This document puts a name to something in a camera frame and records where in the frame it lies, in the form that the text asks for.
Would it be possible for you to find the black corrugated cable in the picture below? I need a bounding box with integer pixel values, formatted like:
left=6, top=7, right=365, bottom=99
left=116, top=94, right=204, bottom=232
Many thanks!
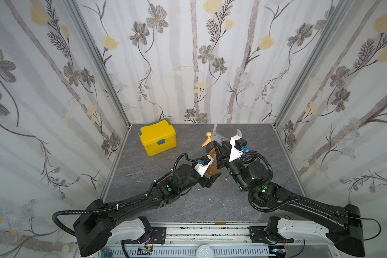
left=241, top=150, right=301, bottom=213
left=51, top=190, right=149, bottom=237

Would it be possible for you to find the yellow plastic storage box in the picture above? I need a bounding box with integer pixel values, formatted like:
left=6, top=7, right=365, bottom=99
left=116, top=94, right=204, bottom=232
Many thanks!
left=138, top=118, right=177, bottom=157

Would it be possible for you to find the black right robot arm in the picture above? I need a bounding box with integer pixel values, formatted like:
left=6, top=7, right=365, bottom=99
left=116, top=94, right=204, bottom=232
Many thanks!
left=213, top=142, right=366, bottom=258

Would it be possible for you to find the black corrugated right cable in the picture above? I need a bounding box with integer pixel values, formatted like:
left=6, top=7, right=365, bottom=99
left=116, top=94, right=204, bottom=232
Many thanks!
left=241, top=150, right=301, bottom=213

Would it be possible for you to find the amber spray bottle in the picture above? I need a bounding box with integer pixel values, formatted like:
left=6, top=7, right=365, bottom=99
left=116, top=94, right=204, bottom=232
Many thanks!
left=205, top=148, right=220, bottom=178

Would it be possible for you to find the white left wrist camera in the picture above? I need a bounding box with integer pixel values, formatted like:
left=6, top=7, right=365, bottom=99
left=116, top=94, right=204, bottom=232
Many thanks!
left=193, top=155, right=214, bottom=177

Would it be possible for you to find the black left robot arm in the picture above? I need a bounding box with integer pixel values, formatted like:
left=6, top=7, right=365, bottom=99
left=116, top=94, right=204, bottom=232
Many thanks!
left=73, top=164, right=221, bottom=256

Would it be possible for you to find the amber spray nozzle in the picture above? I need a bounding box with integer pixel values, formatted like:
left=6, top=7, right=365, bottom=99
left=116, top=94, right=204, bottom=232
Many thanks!
left=201, top=132, right=228, bottom=147

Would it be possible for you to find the grey translucent spray bottle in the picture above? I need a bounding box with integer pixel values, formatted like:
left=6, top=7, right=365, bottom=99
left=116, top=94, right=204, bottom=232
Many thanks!
left=236, top=129, right=243, bottom=138

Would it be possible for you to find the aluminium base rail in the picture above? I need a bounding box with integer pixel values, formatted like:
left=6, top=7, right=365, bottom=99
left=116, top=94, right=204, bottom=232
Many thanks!
left=93, top=217, right=344, bottom=258

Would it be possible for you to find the black corrugated left cable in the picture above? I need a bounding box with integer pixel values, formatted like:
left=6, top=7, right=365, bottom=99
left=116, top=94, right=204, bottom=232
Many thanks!
left=51, top=190, right=149, bottom=237

